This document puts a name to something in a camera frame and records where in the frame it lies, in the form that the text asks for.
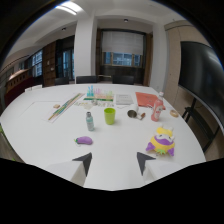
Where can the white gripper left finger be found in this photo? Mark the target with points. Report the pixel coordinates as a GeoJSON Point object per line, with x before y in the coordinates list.
{"type": "Point", "coordinates": [71, 170]}

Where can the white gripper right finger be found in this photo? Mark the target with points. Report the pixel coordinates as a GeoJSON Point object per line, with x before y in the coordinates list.
{"type": "Point", "coordinates": [156, 168]}

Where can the yellow and purple plush toy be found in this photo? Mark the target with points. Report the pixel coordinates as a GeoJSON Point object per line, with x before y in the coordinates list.
{"type": "Point", "coordinates": [162, 141]}

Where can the purple eggplant plush toy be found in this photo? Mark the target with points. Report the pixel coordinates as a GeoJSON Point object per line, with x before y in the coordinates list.
{"type": "Point", "coordinates": [84, 140]}

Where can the colourful toy block set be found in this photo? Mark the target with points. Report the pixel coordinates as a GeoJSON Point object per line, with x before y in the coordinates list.
{"type": "Point", "coordinates": [98, 94]}

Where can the small grey-capped bottle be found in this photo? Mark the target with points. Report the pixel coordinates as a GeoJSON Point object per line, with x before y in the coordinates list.
{"type": "Point", "coordinates": [89, 121]}

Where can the small brown-tipped object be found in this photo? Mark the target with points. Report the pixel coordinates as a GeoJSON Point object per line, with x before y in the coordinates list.
{"type": "Point", "coordinates": [142, 116]}

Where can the roll of tape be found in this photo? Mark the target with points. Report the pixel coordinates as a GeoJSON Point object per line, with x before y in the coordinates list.
{"type": "Point", "coordinates": [174, 113]}

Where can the red bottle with white cap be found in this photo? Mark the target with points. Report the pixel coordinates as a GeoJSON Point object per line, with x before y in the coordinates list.
{"type": "Point", "coordinates": [157, 108]}

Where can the white paper cup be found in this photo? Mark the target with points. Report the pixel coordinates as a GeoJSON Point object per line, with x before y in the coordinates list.
{"type": "Point", "coordinates": [133, 111]}

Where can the black display stand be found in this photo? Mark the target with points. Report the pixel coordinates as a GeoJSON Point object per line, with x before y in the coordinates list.
{"type": "Point", "coordinates": [198, 121]}

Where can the long striped ruler board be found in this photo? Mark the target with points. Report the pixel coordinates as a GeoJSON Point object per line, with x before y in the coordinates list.
{"type": "Point", "coordinates": [65, 107]}

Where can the small wooden block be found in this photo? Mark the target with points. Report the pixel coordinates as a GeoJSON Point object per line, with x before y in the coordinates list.
{"type": "Point", "coordinates": [56, 106]}

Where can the green plastic cup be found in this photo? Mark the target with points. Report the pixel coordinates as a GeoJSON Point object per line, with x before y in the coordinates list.
{"type": "Point", "coordinates": [109, 116]}

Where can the orange paper sheet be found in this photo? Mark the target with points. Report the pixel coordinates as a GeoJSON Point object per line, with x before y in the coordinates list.
{"type": "Point", "coordinates": [146, 99]}

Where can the white printed booklet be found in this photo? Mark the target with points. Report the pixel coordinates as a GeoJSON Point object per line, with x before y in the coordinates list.
{"type": "Point", "coordinates": [124, 99]}

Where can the black office chair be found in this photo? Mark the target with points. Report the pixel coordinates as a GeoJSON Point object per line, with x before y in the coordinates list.
{"type": "Point", "coordinates": [123, 79]}
{"type": "Point", "coordinates": [86, 79]}
{"type": "Point", "coordinates": [61, 80]}

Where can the large black display screen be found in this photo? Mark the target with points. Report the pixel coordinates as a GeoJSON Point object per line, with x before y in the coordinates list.
{"type": "Point", "coordinates": [203, 80]}

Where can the red cabinet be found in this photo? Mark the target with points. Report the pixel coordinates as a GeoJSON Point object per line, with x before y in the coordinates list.
{"type": "Point", "coordinates": [17, 85]}

